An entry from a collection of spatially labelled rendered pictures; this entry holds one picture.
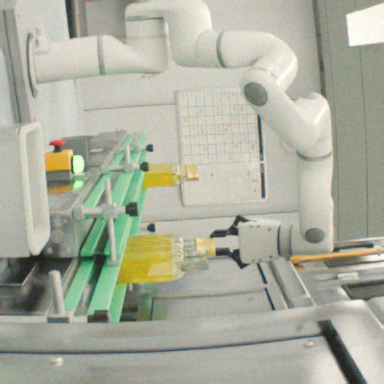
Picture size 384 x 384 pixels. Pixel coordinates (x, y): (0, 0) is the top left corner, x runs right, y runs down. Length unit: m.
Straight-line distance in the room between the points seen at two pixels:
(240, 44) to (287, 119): 0.19
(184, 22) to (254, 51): 0.16
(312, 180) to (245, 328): 1.00
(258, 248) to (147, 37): 0.55
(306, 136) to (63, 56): 0.55
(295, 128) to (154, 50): 0.37
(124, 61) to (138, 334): 1.07
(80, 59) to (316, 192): 0.58
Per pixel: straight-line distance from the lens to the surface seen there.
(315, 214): 1.50
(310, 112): 1.39
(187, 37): 1.47
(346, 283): 1.88
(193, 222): 7.50
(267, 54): 1.44
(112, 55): 1.53
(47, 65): 1.54
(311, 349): 0.49
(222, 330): 0.51
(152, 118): 7.35
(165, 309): 1.64
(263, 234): 1.64
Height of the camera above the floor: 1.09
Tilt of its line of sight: 2 degrees down
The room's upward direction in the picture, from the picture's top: 86 degrees clockwise
